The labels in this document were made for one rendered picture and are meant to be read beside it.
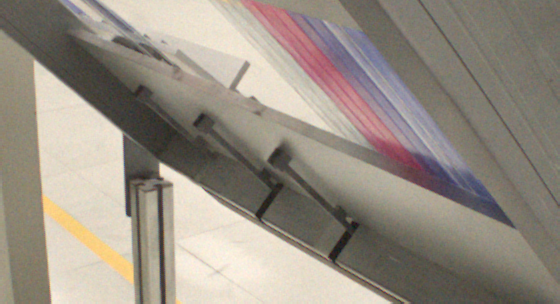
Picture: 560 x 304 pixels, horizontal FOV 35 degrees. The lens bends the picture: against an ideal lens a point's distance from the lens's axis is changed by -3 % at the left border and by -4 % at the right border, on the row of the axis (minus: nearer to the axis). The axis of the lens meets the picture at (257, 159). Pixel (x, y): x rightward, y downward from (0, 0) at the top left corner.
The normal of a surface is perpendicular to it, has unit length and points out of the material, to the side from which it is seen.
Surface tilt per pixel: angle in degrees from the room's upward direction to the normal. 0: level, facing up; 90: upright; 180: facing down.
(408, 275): 45
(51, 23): 90
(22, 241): 90
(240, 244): 0
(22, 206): 90
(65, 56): 90
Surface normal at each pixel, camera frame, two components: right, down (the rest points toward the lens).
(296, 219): -0.56, -0.51
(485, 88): 0.60, 0.29
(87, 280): 0.02, -0.93
